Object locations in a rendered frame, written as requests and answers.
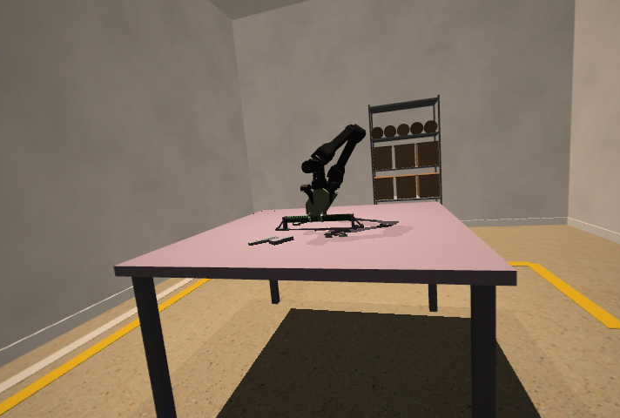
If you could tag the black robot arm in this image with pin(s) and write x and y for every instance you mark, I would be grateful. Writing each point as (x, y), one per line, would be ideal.
(353, 134)

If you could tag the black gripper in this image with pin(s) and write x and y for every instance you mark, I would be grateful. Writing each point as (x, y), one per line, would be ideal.
(333, 187)

